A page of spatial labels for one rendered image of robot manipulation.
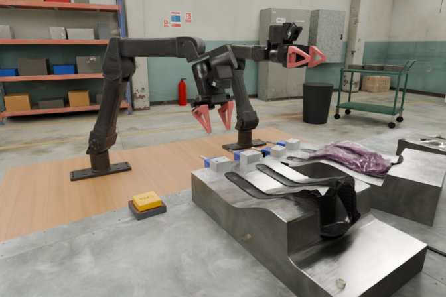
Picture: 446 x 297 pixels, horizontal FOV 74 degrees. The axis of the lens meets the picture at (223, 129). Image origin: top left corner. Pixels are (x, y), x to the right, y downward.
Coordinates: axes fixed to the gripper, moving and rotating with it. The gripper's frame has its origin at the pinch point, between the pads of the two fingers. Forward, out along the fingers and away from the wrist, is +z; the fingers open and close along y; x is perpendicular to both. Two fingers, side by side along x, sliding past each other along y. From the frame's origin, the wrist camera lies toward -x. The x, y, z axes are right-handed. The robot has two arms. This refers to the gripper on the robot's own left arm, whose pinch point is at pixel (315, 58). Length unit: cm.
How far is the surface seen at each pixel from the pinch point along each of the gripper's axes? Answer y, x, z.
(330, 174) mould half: -1.9, 32.3, 12.7
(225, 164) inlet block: -30.5, 28.6, 0.1
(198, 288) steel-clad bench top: -51, 39, 27
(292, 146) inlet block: 4.5, 32.9, -11.8
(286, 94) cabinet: 373, 119, -450
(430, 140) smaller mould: 59, 33, 8
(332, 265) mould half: -30, 32, 39
